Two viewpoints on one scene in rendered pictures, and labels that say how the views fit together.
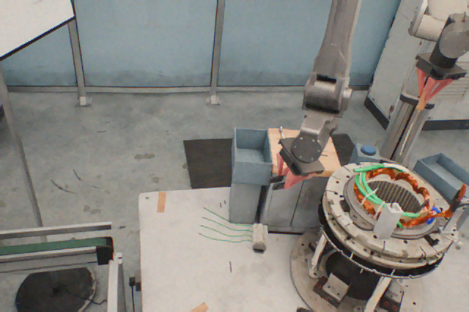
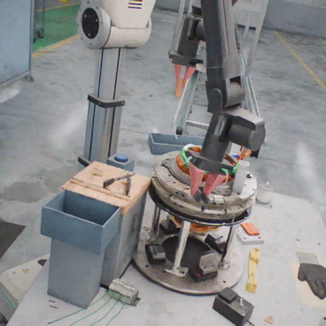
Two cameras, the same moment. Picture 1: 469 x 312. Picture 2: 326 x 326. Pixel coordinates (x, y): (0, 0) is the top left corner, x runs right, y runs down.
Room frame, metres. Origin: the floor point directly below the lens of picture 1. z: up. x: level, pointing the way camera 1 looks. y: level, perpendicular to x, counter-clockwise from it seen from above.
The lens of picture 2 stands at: (0.48, 0.75, 1.64)
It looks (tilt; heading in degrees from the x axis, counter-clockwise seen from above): 25 degrees down; 291
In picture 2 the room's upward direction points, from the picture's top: 11 degrees clockwise
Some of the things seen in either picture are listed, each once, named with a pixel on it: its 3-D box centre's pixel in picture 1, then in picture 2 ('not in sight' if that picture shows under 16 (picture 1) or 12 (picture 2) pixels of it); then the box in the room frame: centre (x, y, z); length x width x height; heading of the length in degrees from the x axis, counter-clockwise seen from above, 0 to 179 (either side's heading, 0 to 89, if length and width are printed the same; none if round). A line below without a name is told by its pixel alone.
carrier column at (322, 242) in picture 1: (322, 246); (181, 244); (0.77, -0.26, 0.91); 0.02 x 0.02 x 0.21
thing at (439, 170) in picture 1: (442, 214); (176, 174); (0.96, -0.65, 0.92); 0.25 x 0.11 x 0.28; 35
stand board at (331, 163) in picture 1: (302, 151); (108, 185); (0.99, -0.18, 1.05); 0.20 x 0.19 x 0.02; 97
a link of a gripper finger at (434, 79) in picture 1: (430, 81); (181, 72); (0.93, -0.42, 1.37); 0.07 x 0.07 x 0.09; 27
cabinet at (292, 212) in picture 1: (293, 186); (102, 226); (0.99, -0.18, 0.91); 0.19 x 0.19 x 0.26; 7
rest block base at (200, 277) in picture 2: (329, 291); (202, 272); (0.69, -0.30, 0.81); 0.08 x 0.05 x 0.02; 55
